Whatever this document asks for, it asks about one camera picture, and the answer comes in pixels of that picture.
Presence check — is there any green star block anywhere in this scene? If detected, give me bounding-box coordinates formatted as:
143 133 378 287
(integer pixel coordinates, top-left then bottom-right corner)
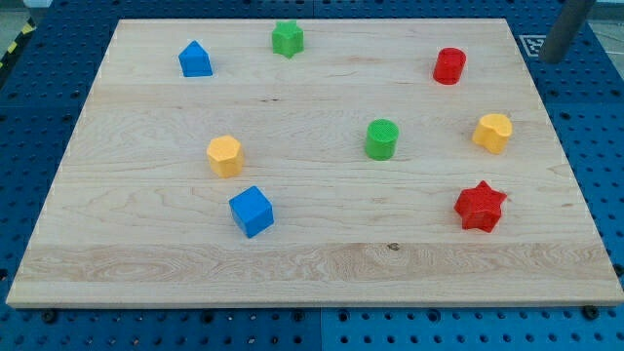
271 19 304 59

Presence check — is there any yellow heart block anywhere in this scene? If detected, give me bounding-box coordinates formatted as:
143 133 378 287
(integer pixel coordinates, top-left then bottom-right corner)
472 113 513 154

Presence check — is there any yellow black hazard tape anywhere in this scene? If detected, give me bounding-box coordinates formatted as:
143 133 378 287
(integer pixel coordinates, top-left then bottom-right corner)
1 18 37 73

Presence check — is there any blue pentagon block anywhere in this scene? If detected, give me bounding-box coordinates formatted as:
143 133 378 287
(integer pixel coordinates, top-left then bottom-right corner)
178 41 214 77

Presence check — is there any red cylinder block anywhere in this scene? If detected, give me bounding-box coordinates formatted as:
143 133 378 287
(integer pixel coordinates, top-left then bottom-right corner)
433 47 467 85

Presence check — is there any red star block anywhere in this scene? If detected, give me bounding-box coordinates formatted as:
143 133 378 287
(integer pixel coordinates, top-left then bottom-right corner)
453 180 507 233

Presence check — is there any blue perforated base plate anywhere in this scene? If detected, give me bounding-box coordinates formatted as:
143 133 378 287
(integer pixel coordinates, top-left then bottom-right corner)
1 1 623 350

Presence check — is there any blue cube block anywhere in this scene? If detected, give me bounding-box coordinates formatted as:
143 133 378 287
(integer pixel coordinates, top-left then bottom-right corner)
228 186 274 238

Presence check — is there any green cylinder block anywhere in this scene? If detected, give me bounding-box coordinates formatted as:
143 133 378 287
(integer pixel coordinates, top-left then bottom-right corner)
365 119 400 161

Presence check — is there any white fiducial marker tag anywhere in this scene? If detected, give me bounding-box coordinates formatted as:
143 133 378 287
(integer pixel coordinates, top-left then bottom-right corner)
519 34 546 58

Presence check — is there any grey cylindrical robot stick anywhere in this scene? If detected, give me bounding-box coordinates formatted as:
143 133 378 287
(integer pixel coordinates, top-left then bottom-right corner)
538 0 596 64

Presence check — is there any yellow hexagon block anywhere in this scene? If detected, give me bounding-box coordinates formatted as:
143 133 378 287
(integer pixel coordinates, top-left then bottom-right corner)
207 135 245 178

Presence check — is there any light wooden board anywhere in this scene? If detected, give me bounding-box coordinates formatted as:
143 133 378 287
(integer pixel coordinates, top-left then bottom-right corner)
7 19 623 309

